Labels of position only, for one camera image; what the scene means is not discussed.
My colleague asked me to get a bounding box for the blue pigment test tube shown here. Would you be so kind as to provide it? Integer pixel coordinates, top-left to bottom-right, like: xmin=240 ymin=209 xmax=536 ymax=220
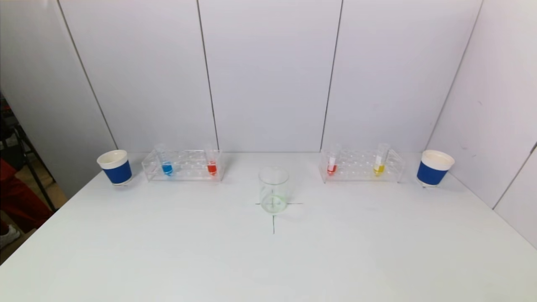
xmin=155 ymin=144 xmax=174 ymax=177

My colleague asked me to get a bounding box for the blue sleeved white paper cup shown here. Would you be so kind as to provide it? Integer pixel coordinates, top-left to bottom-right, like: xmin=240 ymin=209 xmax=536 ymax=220
xmin=97 ymin=150 xmax=133 ymax=186
xmin=417 ymin=150 xmax=455 ymax=187

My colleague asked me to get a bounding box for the clear glass beaker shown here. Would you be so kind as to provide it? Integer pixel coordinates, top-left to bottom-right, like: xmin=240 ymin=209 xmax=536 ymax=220
xmin=258 ymin=166 xmax=290 ymax=215

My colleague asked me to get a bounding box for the red pigment test tube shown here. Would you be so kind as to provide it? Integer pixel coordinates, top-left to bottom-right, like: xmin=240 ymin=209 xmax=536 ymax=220
xmin=204 ymin=144 xmax=219 ymax=177
xmin=327 ymin=145 xmax=339 ymax=176

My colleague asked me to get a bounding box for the clear acrylic test tube rack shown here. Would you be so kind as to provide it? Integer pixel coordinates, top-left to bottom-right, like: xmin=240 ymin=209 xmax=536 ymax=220
xmin=142 ymin=149 xmax=224 ymax=182
xmin=319 ymin=148 xmax=406 ymax=184

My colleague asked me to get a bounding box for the yellow pigment test tube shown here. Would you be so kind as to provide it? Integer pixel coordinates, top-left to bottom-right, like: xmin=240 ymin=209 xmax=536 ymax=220
xmin=373 ymin=143 xmax=391 ymax=177

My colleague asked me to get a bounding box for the black tripod stand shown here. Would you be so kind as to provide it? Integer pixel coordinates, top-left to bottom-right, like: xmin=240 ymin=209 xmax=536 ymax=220
xmin=0 ymin=96 xmax=57 ymax=212

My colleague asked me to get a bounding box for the red cloth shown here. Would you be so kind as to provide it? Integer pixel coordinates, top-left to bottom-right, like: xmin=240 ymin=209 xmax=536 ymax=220
xmin=0 ymin=159 xmax=53 ymax=234

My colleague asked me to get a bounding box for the white shoe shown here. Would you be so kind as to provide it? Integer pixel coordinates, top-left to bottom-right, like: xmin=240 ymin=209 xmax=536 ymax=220
xmin=0 ymin=225 xmax=21 ymax=249

